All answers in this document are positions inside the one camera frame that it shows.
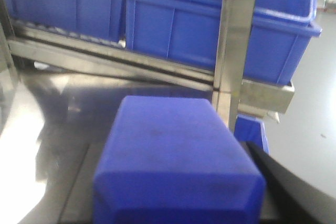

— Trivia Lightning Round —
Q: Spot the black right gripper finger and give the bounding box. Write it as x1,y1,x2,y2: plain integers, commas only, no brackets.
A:
241,142,335,223

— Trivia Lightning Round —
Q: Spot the stainless steel shelf rack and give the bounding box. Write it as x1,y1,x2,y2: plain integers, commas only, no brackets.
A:
1,0,295,130

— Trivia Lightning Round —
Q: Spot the blue plastic bin middle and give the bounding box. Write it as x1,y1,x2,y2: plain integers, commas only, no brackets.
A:
125,0,321,85

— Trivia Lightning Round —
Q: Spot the blue plastic bin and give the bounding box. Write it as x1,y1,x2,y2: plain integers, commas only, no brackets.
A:
5,0,124,42
125,0,321,85

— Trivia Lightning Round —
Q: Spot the blue plastic bin left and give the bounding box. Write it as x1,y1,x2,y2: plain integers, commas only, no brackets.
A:
5,0,124,42

